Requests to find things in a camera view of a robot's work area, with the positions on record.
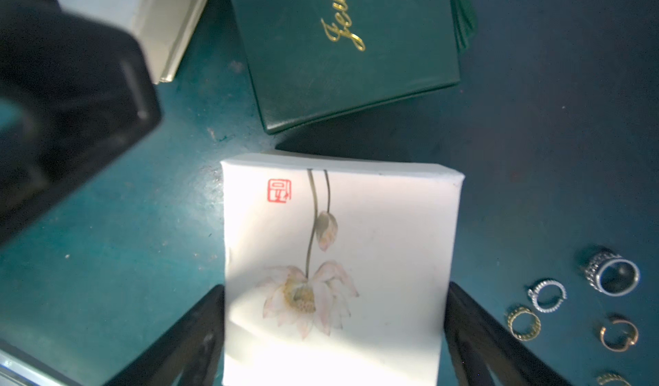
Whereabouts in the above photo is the cream flower print box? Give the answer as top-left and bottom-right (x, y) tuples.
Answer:
(221, 152), (464, 385)

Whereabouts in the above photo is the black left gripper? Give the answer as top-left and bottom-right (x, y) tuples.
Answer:
(1, 0), (162, 242)

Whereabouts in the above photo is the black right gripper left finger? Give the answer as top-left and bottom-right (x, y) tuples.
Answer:
(106, 285), (225, 385)

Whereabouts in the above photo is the wide silver band ring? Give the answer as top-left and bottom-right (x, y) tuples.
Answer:
(583, 249), (642, 298)

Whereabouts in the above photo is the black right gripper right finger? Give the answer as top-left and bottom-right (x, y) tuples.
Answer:
(444, 282), (569, 386)

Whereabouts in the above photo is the green jewelry box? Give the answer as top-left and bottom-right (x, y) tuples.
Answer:
(231, 0), (477, 134)

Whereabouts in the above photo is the white lift-off lid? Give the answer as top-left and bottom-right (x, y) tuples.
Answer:
(58, 0), (208, 84)

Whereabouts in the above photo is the rose gold ring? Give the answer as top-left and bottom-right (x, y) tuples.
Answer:
(599, 317), (640, 353)

